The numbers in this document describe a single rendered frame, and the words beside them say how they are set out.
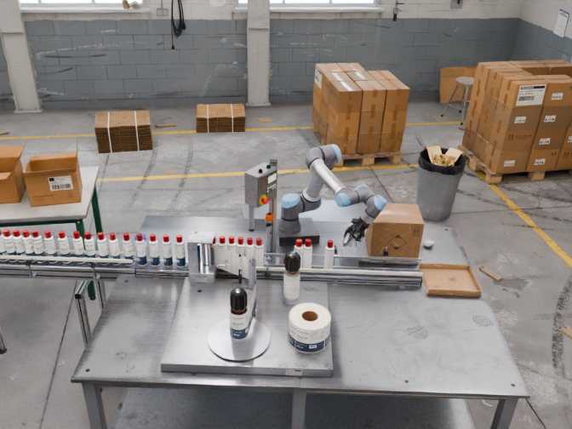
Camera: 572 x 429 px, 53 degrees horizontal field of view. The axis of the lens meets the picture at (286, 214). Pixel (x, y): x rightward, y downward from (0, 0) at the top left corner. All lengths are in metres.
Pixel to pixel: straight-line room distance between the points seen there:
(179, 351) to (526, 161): 4.88
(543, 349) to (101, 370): 3.05
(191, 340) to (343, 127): 4.10
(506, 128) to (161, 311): 4.41
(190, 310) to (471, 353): 1.44
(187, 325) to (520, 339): 2.57
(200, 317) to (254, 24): 5.83
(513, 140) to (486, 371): 3.96
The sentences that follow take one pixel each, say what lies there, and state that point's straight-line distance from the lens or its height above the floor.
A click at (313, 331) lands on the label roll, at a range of 2.71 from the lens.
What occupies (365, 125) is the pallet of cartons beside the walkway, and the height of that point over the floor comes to 0.49.
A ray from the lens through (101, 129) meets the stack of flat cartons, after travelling 7.02.
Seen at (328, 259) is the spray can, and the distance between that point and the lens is 3.25.
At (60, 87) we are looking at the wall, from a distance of 8.65.
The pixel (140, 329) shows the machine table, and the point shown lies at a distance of 3.05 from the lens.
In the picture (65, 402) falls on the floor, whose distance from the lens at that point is 3.96.
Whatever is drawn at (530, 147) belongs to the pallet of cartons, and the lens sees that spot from 6.79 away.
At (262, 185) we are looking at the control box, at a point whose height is 1.42.
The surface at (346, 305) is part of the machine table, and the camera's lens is 3.18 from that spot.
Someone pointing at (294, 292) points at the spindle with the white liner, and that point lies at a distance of 3.02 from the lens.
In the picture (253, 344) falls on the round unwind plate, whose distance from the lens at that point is 2.82.
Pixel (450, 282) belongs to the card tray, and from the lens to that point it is 3.48.
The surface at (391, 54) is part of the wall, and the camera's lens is 8.88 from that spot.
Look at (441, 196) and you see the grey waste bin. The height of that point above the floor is 0.29.
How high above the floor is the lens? 2.81
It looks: 30 degrees down
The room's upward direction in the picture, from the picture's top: 2 degrees clockwise
